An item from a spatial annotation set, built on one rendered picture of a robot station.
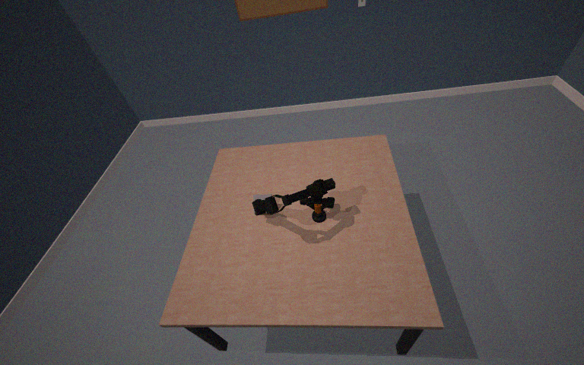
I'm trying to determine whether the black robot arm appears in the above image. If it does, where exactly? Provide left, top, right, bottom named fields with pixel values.
left=252, top=178, right=335, bottom=216

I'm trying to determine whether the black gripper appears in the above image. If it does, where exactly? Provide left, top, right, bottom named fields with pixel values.
left=300, top=196, right=335, bottom=211

